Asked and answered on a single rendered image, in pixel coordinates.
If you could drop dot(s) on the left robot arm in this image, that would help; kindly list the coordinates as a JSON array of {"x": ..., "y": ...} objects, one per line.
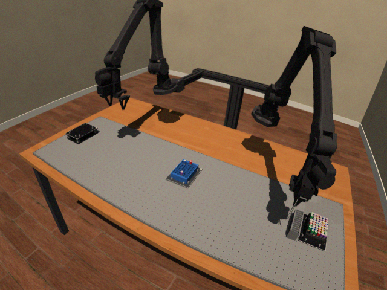
[{"x": 320, "y": 148}]

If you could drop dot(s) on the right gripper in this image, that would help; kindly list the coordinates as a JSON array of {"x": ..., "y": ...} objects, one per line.
[{"x": 119, "y": 97}]

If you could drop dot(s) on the blue grid rack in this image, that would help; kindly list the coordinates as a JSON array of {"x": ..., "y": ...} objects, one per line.
[{"x": 188, "y": 171}]

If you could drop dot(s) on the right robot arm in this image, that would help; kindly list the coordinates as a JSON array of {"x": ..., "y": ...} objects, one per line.
[{"x": 114, "y": 56}]

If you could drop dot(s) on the white perforated base plate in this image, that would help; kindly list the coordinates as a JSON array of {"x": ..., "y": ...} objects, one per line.
[{"x": 228, "y": 213}]

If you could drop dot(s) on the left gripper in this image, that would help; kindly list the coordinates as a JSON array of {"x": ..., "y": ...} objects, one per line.
[{"x": 295, "y": 189}]

